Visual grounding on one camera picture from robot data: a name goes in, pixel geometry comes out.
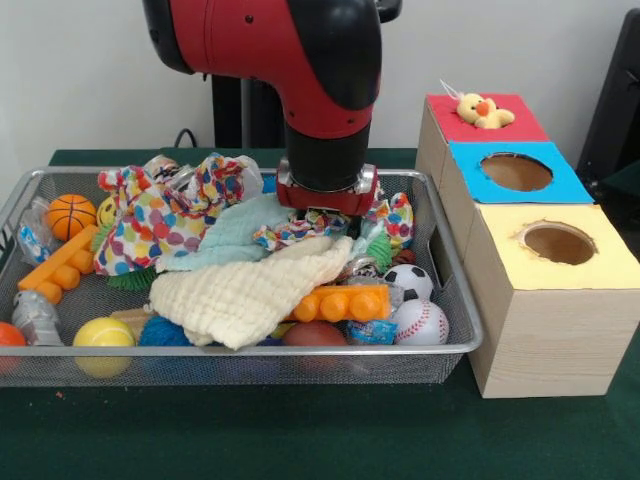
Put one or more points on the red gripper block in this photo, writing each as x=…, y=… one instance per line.
x=325, y=201

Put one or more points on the mint green cloth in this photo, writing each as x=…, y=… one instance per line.
x=235, y=235

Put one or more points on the cream yellow cloth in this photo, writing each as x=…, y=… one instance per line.
x=250, y=295

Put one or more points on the yellow toy duck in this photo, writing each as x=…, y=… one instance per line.
x=482, y=111

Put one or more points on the large colourful dotted cloth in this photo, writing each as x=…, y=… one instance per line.
x=150, y=225

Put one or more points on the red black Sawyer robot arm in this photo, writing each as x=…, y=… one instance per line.
x=280, y=50

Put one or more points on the clear mesh bin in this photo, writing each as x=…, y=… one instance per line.
x=445, y=260

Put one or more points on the wooden box with three holes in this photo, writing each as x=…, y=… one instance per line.
x=550, y=340

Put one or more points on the twisted colourful dotted cloth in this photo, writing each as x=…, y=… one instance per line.
x=300, y=231

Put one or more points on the orange studded toy block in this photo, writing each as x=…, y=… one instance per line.
x=345, y=302

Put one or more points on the black white soccer ball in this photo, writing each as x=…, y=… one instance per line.
x=411, y=282

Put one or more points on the white baseball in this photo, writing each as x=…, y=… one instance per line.
x=422, y=322

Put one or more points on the dark green table cloth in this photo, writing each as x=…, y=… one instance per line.
x=625, y=200
x=300, y=435

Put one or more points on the yellow ball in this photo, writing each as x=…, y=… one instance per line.
x=104, y=340

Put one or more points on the orange toy basketball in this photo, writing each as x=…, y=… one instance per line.
x=71, y=216

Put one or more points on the long orange toy block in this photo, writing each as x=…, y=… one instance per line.
x=55, y=270

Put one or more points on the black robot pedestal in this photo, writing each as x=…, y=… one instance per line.
x=227, y=115

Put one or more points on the black frame stand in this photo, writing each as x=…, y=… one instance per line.
x=620, y=100

